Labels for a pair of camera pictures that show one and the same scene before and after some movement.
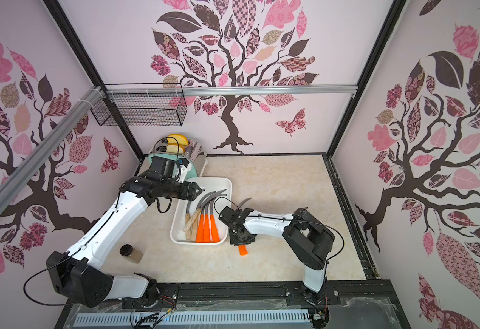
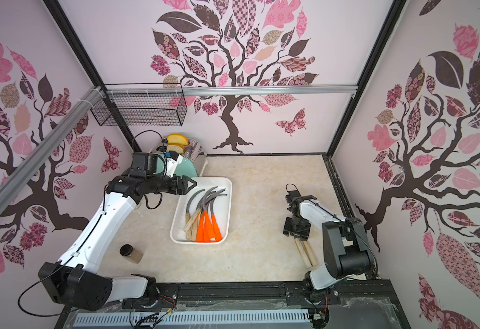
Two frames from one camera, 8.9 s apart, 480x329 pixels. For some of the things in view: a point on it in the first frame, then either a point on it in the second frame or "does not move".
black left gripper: [188, 191] to [176, 181]
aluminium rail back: [231, 90] does not move
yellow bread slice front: [172, 148] does not move
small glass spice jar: [127, 250] does not move
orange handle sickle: [243, 249] to [218, 234]
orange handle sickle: [206, 236] does not move
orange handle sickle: [199, 234] does not move
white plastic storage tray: [177, 214] does not move
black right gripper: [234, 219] to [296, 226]
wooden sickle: [187, 218] does not move
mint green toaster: [194, 151] to [186, 167]
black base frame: [366, 303] does not move
